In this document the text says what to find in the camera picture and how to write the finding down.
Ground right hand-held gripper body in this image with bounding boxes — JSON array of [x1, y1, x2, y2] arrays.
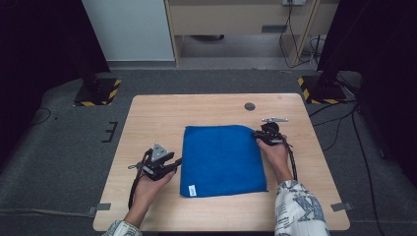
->
[[261, 116, 290, 148]]

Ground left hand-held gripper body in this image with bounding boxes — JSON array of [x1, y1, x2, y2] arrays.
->
[[127, 143, 175, 182]]

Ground blue microfibre cloth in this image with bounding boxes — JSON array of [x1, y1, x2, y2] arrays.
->
[[179, 124, 268, 199]]

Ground person's right hand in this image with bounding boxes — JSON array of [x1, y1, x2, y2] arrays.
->
[[256, 135, 293, 177]]

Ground person's left hand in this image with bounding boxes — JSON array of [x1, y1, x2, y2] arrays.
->
[[132, 170, 177, 211]]

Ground black stand base striped edge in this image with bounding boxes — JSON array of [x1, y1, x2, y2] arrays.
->
[[297, 75, 348, 105], [73, 77, 123, 107]]

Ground grey tape strip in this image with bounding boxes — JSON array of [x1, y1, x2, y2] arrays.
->
[[329, 202, 355, 212], [87, 203, 112, 216]]

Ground light wooden desk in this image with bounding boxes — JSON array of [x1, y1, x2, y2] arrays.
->
[[163, 0, 339, 67]]

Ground black curtain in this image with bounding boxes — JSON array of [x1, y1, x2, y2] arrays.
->
[[0, 0, 111, 173], [315, 0, 417, 190]]

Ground white panel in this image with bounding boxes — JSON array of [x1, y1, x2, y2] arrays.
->
[[81, 0, 176, 63]]

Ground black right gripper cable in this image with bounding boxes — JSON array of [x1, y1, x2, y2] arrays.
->
[[282, 138, 299, 182]]

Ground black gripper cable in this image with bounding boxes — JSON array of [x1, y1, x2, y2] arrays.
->
[[282, 138, 299, 182], [127, 162, 148, 211]]

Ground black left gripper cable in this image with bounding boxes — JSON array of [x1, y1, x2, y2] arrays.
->
[[127, 162, 148, 211]]

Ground long black floor cable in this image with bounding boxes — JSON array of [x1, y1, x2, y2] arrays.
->
[[350, 109, 387, 236]]

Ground black hanging cables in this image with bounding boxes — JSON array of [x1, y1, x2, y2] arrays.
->
[[277, 3, 324, 70]]

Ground thin black floor cable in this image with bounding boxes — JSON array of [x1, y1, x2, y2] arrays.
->
[[30, 106, 53, 127]]

